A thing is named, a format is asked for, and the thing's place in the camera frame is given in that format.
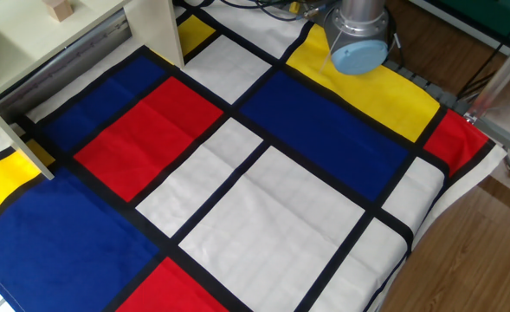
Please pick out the Mondrian pattern colour-block tablecloth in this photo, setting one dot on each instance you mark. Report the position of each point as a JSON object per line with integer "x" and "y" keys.
{"x": 259, "y": 216}

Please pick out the aluminium frame post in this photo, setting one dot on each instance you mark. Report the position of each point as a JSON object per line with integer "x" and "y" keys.
{"x": 497, "y": 78}

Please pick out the small wooden block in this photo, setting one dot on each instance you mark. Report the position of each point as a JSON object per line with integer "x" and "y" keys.
{"x": 58, "y": 9}

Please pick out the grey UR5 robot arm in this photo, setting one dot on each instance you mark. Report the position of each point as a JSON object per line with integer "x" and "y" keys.
{"x": 358, "y": 39}

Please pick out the white zip tie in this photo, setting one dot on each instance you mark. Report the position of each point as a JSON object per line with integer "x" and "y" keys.
{"x": 330, "y": 51}

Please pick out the cream wooden shelf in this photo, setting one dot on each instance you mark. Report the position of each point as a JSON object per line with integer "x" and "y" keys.
{"x": 42, "y": 47}

